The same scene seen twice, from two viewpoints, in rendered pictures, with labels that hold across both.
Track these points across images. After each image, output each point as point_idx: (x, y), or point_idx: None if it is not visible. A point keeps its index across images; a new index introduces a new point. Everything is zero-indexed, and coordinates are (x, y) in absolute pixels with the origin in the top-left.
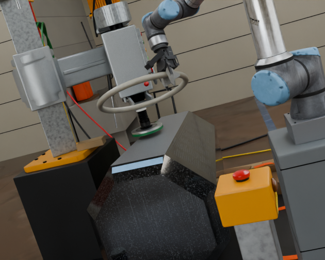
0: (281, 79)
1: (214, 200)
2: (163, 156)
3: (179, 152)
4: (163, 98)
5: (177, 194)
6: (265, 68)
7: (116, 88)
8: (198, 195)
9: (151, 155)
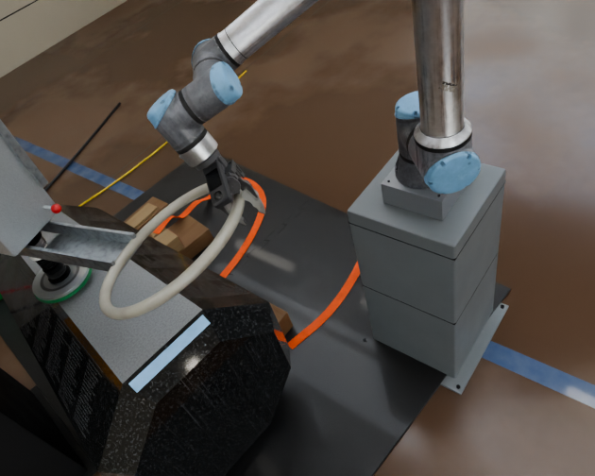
0: (478, 157)
1: (275, 321)
2: (202, 313)
3: (190, 288)
4: (156, 227)
5: (245, 348)
6: (458, 149)
7: (196, 271)
8: (266, 330)
9: (174, 321)
